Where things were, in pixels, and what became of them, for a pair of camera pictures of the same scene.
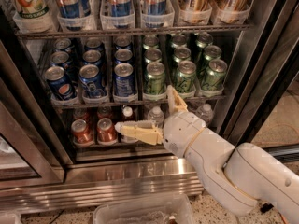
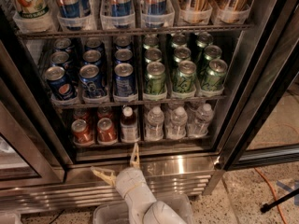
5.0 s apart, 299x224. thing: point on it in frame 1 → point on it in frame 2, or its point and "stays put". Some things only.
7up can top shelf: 31,1 stays put
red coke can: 106,132 stays put
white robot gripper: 179,132 → 128,181
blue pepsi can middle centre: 91,57 stays put
